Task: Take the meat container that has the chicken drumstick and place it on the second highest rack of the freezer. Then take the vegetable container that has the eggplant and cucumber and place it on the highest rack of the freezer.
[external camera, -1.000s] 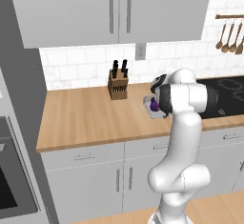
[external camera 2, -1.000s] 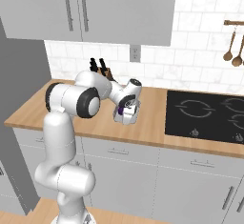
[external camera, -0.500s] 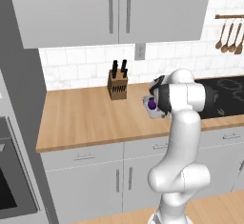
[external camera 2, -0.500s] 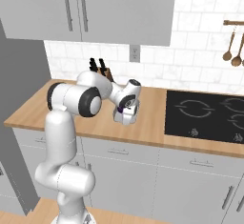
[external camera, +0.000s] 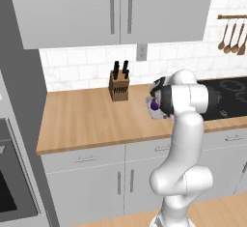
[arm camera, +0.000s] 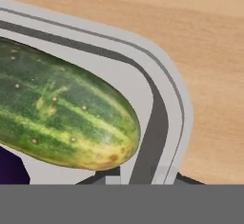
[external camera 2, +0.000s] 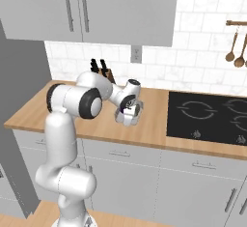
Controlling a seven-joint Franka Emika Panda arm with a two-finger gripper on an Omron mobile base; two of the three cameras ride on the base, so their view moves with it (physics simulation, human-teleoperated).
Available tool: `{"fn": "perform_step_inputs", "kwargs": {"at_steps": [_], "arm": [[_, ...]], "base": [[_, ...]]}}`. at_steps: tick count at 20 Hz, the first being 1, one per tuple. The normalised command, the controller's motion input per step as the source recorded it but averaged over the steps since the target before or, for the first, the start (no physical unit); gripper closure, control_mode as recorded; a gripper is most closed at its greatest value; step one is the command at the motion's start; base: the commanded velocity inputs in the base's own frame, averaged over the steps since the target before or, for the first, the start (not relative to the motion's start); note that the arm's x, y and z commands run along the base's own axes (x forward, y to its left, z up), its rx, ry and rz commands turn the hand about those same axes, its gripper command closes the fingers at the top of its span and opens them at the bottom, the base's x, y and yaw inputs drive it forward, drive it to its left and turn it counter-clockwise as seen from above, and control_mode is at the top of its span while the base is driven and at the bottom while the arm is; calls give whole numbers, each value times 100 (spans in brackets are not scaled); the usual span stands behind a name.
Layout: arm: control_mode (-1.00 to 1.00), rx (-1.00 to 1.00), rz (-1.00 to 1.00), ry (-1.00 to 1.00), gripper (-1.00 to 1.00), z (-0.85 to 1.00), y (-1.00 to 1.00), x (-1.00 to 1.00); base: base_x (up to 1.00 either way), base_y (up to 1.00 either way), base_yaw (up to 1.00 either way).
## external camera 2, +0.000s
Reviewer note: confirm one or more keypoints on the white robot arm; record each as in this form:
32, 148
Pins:
61, 134

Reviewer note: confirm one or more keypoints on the grey fridge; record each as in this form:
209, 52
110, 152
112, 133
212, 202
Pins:
19, 108

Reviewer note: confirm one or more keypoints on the black hob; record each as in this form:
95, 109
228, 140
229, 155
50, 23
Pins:
205, 118

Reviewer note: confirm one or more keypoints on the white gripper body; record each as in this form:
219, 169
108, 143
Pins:
128, 117

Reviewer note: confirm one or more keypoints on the wooden knife block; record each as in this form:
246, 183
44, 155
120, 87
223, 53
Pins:
110, 75

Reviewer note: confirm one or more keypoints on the grey drawer front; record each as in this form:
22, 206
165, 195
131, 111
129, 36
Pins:
225, 168
138, 155
29, 139

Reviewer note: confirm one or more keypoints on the wooden wall rail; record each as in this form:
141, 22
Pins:
236, 22

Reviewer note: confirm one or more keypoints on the wooden spoon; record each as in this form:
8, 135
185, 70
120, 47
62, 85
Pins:
240, 58
231, 52

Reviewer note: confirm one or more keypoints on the grey wall socket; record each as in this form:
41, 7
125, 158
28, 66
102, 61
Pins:
136, 54

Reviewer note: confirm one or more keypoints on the grey upper cupboard door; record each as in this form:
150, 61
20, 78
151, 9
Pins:
131, 12
35, 12

